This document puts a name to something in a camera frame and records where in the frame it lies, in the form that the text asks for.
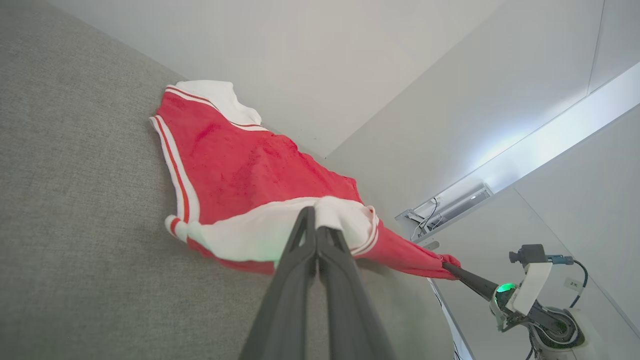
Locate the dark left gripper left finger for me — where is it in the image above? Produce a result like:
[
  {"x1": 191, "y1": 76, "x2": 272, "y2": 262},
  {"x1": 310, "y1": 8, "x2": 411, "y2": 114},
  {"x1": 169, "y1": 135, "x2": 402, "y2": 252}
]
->
[{"x1": 239, "y1": 206, "x2": 319, "y2": 360}]

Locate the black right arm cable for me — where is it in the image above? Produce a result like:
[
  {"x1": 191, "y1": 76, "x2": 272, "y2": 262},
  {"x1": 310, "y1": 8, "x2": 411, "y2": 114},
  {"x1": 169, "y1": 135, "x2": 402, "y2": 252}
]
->
[{"x1": 569, "y1": 259, "x2": 590, "y2": 309}]

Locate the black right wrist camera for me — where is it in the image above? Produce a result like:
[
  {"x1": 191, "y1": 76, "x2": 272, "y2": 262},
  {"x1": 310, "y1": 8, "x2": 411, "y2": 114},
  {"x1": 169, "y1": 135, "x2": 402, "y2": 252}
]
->
[{"x1": 508, "y1": 244, "x2": 549, "y2": 265}]

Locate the red and white jersey garment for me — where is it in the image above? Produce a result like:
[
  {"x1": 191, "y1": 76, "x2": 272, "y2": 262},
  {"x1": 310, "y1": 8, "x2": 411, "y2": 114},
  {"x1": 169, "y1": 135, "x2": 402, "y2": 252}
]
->
[{"x1": 149, "y1": 80, "x2": 462, "y2": 280}]

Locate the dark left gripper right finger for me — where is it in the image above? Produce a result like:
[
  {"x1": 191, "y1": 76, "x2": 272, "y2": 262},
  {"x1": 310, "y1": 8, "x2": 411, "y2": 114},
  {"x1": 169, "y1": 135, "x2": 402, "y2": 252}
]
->
[{"x1": 316, "y1": 226, "x2": 397, "y2": 360}]

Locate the white ceiling fixture unit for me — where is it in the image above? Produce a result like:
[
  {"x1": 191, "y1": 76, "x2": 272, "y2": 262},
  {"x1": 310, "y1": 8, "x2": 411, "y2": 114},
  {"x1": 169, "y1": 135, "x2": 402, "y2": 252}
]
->
[{"x1": 394, "y1": 182, "x2": 494, "y2": 244}]

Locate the grey fabric sofa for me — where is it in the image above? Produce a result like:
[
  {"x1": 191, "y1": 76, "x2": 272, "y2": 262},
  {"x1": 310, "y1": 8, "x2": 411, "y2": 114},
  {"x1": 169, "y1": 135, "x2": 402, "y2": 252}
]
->
[{"x1": 0, "y1": 0, "x2": 463, "y2": 360}]

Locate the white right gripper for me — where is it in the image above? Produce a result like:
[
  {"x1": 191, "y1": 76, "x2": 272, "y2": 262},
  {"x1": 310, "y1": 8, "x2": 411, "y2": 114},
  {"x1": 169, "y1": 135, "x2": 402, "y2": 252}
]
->
[{"x1": 442, "y1": 261, "x2": 554, "y2": 332}]

